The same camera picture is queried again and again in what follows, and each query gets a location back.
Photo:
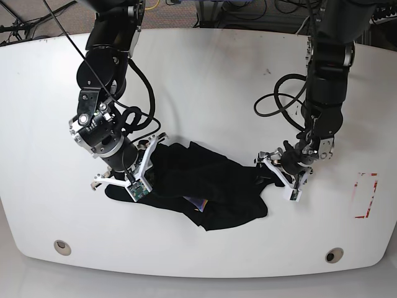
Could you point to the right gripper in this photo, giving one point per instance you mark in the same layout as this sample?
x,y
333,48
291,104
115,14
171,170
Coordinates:
x,y
131,163

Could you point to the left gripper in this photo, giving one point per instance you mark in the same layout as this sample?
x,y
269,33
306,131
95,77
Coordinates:
x,y
285,164

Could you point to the black T-shirt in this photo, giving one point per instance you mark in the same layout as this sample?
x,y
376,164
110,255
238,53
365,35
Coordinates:
x,y
211,190

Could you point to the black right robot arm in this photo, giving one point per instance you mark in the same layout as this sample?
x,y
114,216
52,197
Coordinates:
x,y
102,123

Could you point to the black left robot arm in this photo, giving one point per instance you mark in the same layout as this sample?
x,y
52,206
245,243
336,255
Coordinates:
x,y
330,55

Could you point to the red tape marking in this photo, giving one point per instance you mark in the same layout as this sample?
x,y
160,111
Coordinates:
x,y
363,195

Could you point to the black tripod stand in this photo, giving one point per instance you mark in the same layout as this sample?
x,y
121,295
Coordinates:
x,y
21,29

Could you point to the white power strip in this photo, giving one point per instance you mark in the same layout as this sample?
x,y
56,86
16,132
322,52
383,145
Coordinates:
x,y
382,16

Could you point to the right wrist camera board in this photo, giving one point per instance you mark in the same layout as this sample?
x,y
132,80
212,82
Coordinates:
x,y
137,190

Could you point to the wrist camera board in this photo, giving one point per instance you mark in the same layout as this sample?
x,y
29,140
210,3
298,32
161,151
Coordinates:
x,y
292,195
137,190

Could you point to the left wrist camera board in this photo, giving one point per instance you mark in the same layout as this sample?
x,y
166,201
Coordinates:
x,y
292,195

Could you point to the left table cable grommet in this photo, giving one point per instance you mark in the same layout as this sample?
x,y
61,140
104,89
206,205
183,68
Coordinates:
x,y
62,248

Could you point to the table cable grommet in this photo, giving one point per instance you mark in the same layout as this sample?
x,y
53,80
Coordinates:
x,y
62,248
334,255

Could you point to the right table cable grommet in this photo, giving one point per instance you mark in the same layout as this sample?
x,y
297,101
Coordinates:
x,y
334,255

